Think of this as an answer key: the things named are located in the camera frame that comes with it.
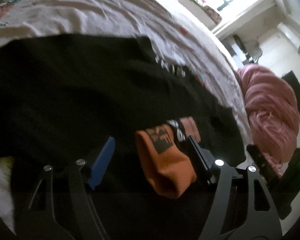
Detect black long sleeve sweater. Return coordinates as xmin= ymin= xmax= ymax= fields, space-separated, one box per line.
xmin=0 ymin=34 xmax=245 ymax=239

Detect pink rumpled blanket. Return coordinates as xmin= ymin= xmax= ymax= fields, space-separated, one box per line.
xmin=237 ymin=64 xmax=300 ymax=178

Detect black monitor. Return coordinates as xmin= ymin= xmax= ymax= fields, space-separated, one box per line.
xmin=282 ymin=70 xmax=300 ymax=113

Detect white side desk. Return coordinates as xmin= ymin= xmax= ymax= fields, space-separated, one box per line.
xmin=224 ymin=34 xmax=263 ymax=65

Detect white air conditioner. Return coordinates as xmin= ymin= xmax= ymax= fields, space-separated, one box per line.
xmin=277 ymin=22 xmax=300 ymax=55

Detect strawberry print bed quilt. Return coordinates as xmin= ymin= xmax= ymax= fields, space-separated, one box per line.
xmin=0 ymin=0 xmax=253 ymax=233

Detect items on window sill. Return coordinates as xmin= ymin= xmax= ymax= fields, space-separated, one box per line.
xmin=203 ymin=5 xmax=222 ymax=24

